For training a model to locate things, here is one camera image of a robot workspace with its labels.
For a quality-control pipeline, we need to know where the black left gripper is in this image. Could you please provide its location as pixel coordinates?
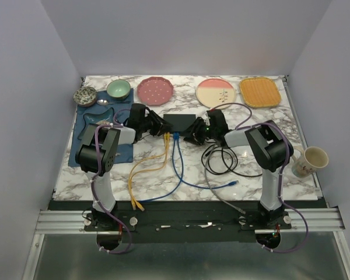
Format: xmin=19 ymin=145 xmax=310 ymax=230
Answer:
xmin=139 ymin=110 xmax=173 ymax=137

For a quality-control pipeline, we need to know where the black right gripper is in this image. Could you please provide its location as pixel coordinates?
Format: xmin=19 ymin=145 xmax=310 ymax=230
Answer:
xmin=179 ymin=117 xmax=217 ymax=146

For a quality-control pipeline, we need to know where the black network switch box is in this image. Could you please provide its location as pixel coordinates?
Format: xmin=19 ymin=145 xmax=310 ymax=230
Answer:
xmin=163 ymin=114 xmax=196 ymax=134

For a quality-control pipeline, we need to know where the black ethernet cable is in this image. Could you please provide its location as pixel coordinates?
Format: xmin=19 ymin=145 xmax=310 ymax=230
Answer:
xmin=202 ymin=144 xmax=239 ymax=176
xmin=220 ymin=145 xmax=265 ymax=178

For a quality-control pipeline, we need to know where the grey ethernet cable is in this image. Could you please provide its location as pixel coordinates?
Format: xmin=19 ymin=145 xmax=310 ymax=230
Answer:
xmin=204 ymin=151 xmax=246 ymax=215

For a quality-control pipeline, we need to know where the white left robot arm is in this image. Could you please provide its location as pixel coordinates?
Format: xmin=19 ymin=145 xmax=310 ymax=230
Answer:
xmin=75 ymin=103 xmax=206 ymax=230

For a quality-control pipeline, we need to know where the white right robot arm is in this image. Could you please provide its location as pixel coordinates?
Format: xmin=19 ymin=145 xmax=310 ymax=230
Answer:
xmin=206 ymin=109 xmax=293 ymax=229

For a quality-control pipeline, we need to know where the pink dotted plate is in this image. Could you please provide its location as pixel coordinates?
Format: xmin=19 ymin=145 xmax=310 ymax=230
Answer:
xmin=136 ymin=76 xmax=174 ymax=106

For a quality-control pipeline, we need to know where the cream and pink plate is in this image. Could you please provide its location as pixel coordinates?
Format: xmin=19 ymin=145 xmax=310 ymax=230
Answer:
xmin=195 ymin=78 xmax=237 ymax=109

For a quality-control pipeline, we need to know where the blue cloth placemat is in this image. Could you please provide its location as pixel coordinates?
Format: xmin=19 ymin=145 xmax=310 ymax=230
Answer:
xmin=68 ymin=88 xmax=134 ymax=167

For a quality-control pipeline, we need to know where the blue star shaped dish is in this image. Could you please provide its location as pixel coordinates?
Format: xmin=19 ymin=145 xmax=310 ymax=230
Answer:
xmin=77 ymin=108 xmax=114 ymax=140

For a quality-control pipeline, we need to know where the green ceramic bowl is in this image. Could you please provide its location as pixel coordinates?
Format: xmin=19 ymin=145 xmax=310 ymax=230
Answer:
xmin=106 ymin=79 xmax=131 ymax=99

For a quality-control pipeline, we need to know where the silver spoon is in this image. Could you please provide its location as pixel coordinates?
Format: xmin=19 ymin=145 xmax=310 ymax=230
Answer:
xmin=96 ymin=99 xmax=131 ymax=106

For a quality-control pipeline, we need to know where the orange woven square tray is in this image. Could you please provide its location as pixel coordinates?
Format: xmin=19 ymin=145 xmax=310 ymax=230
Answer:
xmin=239 ymin=77 xmax=281 ymax=109

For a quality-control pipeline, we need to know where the patterned small bowl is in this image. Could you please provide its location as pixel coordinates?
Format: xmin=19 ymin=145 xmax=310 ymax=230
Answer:
xmin=73 ymin=86 xmax=97 ymax=107

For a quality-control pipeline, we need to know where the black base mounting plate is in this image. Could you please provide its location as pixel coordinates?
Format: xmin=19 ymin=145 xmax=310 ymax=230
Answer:
xmin=48 ymin=199 xmax=329 ymax=244

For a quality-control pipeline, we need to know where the floral paper cup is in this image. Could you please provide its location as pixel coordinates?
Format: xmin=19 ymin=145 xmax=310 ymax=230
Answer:
xmin=291 ymin=146 xmax=329 ymax=178

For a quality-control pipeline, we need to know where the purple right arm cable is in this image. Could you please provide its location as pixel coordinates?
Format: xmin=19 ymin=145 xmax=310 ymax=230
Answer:
xmin=211 ymin=102 xmax=310 ymax=254

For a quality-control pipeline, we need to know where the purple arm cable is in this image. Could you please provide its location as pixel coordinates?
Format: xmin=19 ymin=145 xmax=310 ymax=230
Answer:
xmin=211 ymin=102 xmax=310 ymax=254
xmin=90 ymin=109 xmax=135 ymax=255

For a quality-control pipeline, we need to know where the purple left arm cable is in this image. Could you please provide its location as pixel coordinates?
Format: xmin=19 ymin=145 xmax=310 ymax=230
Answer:
xmin=90 ymin=109 xmax=135 ymax=255

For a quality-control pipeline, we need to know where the blue ethernet cable right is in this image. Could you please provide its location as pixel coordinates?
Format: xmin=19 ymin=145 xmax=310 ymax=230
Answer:
xmin=171 ymin=132 xmax=240 ymax=190

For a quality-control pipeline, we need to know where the yellow ethernet cable outer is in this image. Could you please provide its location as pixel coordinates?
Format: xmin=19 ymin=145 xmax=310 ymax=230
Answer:
xmin=128 ymin=132 xmax=172 ymax=211

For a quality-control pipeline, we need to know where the aluminium frame rail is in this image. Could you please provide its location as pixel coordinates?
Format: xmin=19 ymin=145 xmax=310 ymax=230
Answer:
xmin=35 ymin=208 xmax=345 ymax=235

